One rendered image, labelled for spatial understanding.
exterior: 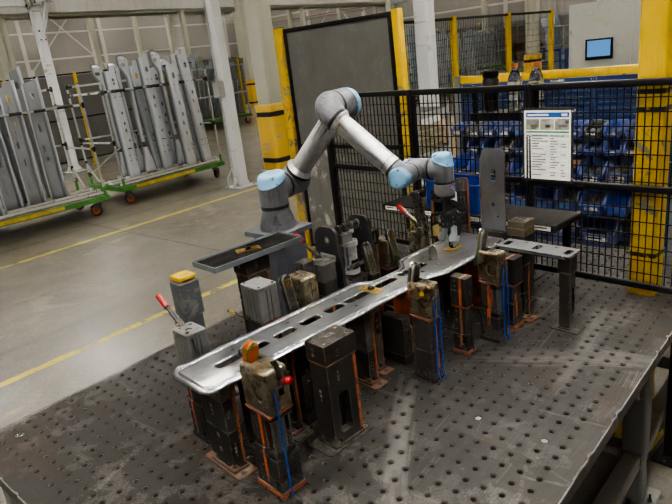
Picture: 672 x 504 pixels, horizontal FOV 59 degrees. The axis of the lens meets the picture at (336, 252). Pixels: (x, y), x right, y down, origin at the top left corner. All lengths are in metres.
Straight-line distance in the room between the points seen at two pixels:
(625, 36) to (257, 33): 5.18
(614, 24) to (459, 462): 7.55
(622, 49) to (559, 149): 6.17
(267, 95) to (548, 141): 7.55
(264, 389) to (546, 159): 1.66
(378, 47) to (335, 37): 0.41
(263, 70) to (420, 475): 8.62
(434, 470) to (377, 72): 3.31
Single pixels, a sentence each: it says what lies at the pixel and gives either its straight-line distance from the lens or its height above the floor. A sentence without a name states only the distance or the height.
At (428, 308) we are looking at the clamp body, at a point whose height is 0.97.
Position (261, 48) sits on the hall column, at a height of 1.95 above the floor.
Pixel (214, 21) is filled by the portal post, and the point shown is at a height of 2.35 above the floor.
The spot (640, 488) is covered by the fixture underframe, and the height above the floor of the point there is 0.09.
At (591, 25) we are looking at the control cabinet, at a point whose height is 1.72.
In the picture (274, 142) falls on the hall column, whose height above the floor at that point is 0.50.
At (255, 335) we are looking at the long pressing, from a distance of 1.79.
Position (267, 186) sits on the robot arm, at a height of 1.29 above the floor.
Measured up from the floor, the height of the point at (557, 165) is 1.22.
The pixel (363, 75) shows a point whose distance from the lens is 4.57.
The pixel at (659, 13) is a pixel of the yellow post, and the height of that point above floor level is 1.76.
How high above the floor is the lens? 1.76
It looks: 18 degrees down
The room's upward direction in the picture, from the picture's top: 7 degrees counter-clockwise
